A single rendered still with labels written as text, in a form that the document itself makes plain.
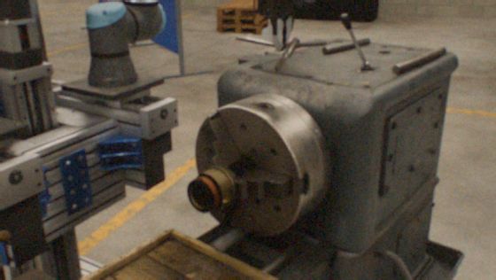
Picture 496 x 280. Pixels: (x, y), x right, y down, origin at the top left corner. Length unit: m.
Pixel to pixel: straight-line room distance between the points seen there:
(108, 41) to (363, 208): 0.86
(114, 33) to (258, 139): 0.65
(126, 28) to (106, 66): 0.13
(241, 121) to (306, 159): 0.17
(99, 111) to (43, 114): 0.17
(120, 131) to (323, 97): 0.69
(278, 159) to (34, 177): 0.57
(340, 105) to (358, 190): 0.20
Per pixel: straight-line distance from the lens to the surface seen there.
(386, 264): 1.53
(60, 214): 1.52
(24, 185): 1.26
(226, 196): 1.06
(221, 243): 1.30
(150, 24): 1.66
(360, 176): 1.18
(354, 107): 1.14
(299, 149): 1.07
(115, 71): 1.58
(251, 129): 1.10
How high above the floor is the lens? 1.58
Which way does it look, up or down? 22 degrees down
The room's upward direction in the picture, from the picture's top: 1 degrees counter-clockwise
